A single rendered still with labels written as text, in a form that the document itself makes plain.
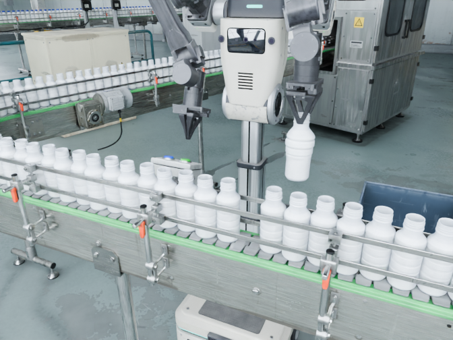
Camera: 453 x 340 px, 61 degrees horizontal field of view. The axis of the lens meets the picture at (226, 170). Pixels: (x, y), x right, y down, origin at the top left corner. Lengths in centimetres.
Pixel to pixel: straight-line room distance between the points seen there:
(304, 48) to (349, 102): 377
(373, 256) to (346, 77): 377
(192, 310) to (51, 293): 99
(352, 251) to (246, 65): 81
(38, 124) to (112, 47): 298
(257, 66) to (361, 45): 309
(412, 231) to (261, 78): 80
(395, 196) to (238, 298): 73
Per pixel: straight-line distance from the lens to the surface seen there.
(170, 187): 100
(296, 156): 94
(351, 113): 460
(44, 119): 243
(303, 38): 82
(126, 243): 114
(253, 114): 148
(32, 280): 270
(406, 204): 152
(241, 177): 163
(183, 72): 109
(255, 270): 96
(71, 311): 240
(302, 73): 90
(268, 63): 141
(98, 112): 243
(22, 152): 136
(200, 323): 184
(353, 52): 449
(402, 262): 88
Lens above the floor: 158
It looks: 25 degrees down
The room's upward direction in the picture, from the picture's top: 1 degrees counter-clockwise
